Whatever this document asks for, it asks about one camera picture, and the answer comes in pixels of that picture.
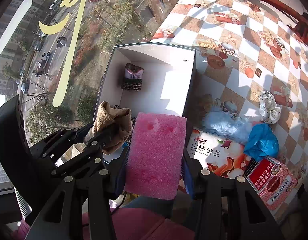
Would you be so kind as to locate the brown sock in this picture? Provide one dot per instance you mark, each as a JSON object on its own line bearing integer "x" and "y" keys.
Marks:
{"x": 109, "y": 115}

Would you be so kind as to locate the checkered printed tablecloth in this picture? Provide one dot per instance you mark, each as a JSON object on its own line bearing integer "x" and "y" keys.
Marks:
{"x": 268, "y": 62}

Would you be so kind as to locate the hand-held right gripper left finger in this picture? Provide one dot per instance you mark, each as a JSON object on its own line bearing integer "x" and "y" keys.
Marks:
{"x": 120, "y": 175}

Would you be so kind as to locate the light blue fluffy cloth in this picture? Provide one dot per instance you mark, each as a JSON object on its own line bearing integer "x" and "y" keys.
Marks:
{"x": 226, "y": 126}

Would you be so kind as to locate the cream polka dot scrunchie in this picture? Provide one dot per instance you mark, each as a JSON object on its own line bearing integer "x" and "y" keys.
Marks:
{"x": 268, "y": 107}

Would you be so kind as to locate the red patterned cardboard box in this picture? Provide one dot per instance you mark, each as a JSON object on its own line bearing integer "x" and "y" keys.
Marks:
{"x": 273, "y": 182}

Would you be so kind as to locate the blue plastic bag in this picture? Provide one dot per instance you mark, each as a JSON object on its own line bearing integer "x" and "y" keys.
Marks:
{"x": 262, "y": 140}

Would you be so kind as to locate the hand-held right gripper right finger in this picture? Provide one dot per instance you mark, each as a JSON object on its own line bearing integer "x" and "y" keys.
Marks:
{"x": 187, "y": 177}

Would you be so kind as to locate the window sticker decals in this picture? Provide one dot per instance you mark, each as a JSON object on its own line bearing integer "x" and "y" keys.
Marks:
{"x": 66, "y": 62}

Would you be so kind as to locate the white orange tissue pack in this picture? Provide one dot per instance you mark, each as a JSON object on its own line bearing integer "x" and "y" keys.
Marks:
{"x": 218, "y": 157}

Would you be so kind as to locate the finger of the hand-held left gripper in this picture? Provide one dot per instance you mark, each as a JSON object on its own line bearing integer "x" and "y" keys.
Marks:
{"x": 94, "y": 152}
{"x": 66, "y": 137}

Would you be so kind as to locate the black box with white inside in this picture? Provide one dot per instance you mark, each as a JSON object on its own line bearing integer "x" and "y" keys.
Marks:
{"x": 166, "y": 80}

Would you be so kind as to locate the person's maroon clothing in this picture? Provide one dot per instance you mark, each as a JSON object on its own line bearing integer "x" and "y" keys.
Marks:
{"x": 144, "y": 226}

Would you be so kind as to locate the purple and black knitted sock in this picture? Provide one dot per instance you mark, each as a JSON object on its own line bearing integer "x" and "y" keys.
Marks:
{"x": 132, "y": 77}

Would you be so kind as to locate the pink foam sponge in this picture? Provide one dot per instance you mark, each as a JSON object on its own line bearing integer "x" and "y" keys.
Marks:
{"x": 155, "y": 152}

